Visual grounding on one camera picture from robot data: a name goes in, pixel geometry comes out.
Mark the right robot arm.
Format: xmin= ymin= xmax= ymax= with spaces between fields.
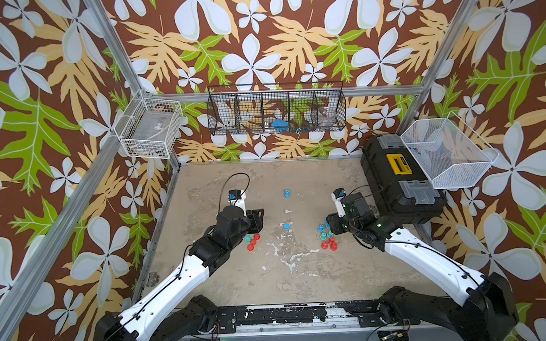
xmin=326 ymin=188 xmax=520 ymax=341

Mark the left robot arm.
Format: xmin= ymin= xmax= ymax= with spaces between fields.
xmin=94 ymin=206 xmax=264 ymax=341

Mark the black toolbox yellow latch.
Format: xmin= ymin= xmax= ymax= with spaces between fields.
xmin=361 ymin=134 xmax=446 ymax=227

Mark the blue object in basket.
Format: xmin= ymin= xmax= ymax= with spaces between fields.
xmin=271 ymin=119 xmax=289 ymax=133

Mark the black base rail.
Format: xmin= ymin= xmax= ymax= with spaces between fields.
xmin=193 ymin=300 xmax=406 ymax=334

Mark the white wire basket right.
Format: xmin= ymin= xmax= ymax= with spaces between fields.
xmin=400 ymin=117 xmax=500 ymax=190

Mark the white wire basket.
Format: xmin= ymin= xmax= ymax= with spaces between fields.
xmin=400 ymin=117 xmax=500 ymax=190
xmin=116 ymin=91 xmax=184 ymax=160

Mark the black wire basket back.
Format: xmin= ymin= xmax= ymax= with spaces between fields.
xmin=205 ymin=82 xmax=347 ymax=135

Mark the white wire basket left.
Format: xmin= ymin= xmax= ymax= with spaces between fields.
xmin=116 ymin=91 xmax=184 ymax=160

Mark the aluminium frame post back right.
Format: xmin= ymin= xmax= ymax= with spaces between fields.
xmin=396 ymin=0 xmax=480 ymax=135

